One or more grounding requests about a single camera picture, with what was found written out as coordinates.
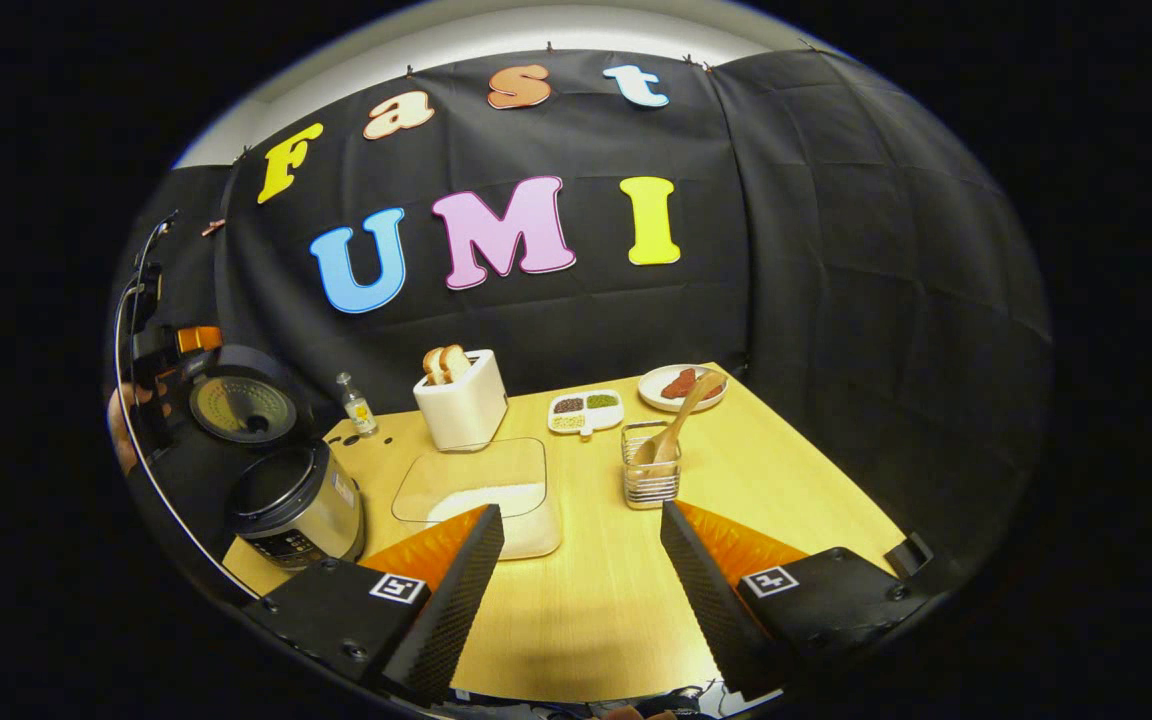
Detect dark grey rice cooker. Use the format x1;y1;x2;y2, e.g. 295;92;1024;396
151;345;367;571

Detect wooden spoon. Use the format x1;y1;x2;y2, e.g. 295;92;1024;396
633;372;722;466

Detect white round plate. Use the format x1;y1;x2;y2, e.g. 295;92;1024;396
637;364;728;414

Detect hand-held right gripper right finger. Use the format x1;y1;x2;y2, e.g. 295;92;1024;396
660;500;917;701

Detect metal wire chopstick holder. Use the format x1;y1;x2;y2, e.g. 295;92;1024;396
621;421;683;511

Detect thin grey cable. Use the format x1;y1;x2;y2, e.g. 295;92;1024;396
113;210;262;601

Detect clear glass container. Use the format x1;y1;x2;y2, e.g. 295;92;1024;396
391;437;564;561

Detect red meat slices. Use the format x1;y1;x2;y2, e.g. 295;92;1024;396
660;368;725;401

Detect white toaster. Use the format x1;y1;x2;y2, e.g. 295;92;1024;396
413;349;510;453

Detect small clear glass bottle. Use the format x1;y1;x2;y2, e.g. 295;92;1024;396
336;372;379;438

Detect white divided bean dish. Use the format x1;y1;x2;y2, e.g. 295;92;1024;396
547;389;626;438

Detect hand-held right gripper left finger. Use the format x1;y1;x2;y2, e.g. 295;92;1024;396
246;503;505;706

